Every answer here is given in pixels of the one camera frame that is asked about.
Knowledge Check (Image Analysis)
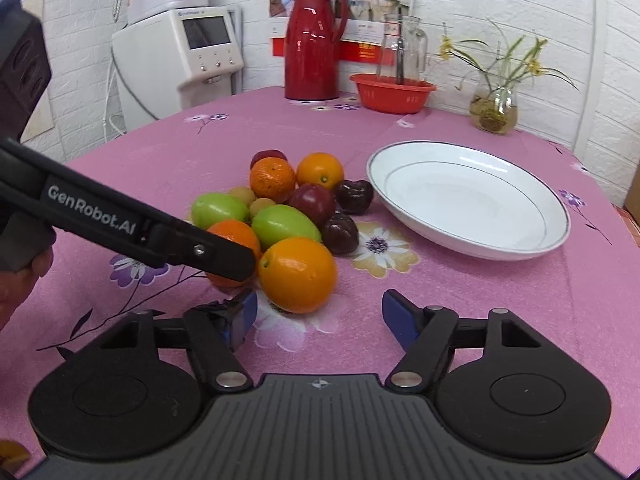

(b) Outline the large smooth orange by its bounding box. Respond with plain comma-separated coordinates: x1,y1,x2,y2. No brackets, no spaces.
258,237,337,314

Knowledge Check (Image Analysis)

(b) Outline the bumpy tangerine front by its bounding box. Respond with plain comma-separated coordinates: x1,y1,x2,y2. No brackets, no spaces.
206,219,262,288

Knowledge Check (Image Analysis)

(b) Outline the bumpy tangerine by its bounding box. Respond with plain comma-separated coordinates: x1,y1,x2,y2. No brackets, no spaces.
206,219,262,288
250,157,296,204

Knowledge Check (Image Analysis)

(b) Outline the green mango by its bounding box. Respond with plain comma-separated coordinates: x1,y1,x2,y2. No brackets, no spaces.
252,205,321,249
191,193,250,230

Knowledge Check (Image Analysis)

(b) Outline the brown longan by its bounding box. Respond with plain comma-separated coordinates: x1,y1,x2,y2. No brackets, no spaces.
248,198,276,219
228,186,257,207

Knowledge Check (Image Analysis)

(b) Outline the dark plum front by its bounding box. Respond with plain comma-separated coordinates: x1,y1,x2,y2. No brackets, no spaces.
321,212,359,256

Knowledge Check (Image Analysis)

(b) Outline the dark plum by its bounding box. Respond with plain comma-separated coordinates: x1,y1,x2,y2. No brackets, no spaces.
334,180,374,216
321,212,359,256

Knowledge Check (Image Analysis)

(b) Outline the dark plum back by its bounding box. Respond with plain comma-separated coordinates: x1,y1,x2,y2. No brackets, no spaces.
334,180,374,216

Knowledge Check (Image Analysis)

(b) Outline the bumpy tangerine back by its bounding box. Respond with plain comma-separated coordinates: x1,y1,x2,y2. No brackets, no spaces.
250,157,296,204

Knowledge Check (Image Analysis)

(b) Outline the red plum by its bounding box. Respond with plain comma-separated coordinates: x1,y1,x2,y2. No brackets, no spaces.
288,183,335,229
250,150,288,168

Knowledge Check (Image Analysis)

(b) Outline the red plum back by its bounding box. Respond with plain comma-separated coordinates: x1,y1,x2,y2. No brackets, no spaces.
250,150,288,168

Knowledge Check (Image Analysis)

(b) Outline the smooth orange back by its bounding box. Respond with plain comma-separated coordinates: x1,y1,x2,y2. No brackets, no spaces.
296,153,345,191

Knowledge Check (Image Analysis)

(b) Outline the person's left hand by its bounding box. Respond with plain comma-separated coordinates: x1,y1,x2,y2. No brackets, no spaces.
0,247,53,330

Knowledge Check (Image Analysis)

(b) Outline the pink floral tablecloth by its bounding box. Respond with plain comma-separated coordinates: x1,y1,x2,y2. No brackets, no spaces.
1,88,639,474

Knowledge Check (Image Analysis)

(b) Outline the white porcelain plate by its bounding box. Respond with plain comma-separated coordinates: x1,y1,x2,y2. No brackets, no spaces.
367,140,570,261

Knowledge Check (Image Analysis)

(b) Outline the white water dispenser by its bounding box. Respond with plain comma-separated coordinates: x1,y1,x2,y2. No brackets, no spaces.
110,0,244,132

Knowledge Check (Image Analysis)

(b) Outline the glass vase with plant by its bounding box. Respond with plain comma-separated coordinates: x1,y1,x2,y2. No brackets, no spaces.
437,21,576,136

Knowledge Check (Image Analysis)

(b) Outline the cardboard box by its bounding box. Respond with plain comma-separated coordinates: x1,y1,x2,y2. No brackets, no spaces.
624,165,640,226

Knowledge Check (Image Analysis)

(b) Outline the red plastic basket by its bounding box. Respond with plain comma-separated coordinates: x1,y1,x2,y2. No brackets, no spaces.
349,73,437,115

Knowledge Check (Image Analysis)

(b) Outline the clear glass pitcher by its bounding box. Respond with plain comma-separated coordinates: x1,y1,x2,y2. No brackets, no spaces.
376,13,427,84

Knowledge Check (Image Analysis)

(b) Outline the red thermos jug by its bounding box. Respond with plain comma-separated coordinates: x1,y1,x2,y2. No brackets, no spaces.
284,0,348,101

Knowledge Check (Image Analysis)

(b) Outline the white wall pipe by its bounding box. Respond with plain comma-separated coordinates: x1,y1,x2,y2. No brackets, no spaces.
573,0,608,158

